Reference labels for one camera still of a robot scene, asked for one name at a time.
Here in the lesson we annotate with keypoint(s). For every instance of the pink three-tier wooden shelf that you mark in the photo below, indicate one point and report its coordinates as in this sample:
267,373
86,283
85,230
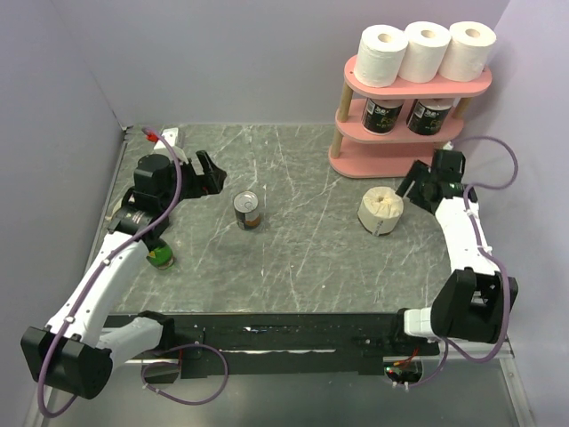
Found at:
359,154

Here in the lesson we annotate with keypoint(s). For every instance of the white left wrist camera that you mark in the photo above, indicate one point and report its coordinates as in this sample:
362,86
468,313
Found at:
175,139

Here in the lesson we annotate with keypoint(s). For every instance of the white paper towel roll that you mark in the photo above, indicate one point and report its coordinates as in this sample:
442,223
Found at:
467,52
380,53
427,44

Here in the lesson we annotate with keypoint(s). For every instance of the metal food tin can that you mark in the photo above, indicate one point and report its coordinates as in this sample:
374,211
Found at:
246,204

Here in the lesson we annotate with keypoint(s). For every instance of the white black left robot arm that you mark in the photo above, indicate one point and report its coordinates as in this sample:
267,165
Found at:
69,352

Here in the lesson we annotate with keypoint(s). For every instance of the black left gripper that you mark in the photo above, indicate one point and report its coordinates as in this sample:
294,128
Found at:
209,183

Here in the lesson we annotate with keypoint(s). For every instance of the green glass bottle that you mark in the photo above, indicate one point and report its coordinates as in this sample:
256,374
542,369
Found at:
160,256

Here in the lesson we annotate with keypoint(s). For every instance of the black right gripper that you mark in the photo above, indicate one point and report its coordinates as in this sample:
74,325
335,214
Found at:
419,172

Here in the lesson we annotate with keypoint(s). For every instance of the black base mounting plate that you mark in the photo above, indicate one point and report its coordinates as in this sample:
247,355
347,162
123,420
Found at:
286,343

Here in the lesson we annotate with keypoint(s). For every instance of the black paper roll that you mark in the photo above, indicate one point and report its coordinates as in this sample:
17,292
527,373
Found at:
426,116
380,116

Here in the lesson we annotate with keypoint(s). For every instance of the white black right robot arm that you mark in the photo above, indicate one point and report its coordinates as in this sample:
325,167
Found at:
475,302

